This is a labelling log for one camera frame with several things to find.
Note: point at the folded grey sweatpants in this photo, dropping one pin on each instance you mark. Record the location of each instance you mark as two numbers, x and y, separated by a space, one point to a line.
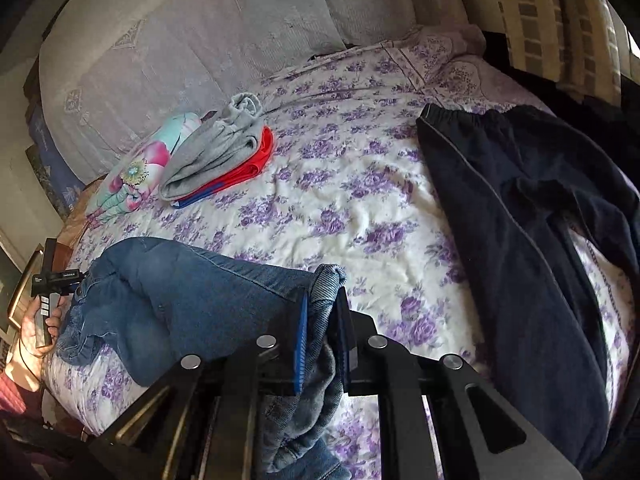
217 146

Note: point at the purple floral pillow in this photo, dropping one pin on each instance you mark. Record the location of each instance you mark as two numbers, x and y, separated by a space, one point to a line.
445 65

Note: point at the purple floral bed quilt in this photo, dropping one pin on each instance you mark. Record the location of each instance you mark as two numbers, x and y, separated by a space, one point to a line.
346 184

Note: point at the blue patterned cloth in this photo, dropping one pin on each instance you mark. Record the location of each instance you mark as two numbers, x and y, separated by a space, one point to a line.
60 184

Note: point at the folded red blue garment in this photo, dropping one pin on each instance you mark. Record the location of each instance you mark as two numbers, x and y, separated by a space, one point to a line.
246 171

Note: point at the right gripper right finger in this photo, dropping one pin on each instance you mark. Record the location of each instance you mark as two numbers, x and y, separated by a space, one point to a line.
344 339

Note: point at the blue denim jeans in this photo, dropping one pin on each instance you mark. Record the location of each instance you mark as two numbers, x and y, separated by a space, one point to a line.
153 301

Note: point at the folded teal floral blanket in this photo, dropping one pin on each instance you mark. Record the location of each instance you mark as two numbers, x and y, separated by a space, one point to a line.
137 175

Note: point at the beige checked curtain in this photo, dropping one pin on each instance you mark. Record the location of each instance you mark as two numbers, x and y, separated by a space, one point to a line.
583 46

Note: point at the dark navy track pants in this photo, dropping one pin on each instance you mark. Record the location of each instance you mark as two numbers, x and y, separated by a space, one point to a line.
511 185

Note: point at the white lace headboard cover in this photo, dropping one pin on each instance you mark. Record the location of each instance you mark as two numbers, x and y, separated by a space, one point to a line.
112 70

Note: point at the brown patterned pillow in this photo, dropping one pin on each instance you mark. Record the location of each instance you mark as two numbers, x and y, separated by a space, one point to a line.
73 228

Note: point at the person's left hand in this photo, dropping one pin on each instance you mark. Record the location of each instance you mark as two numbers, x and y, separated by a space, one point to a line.
38 334

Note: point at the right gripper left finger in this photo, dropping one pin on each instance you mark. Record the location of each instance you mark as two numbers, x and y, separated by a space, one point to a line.
299 341

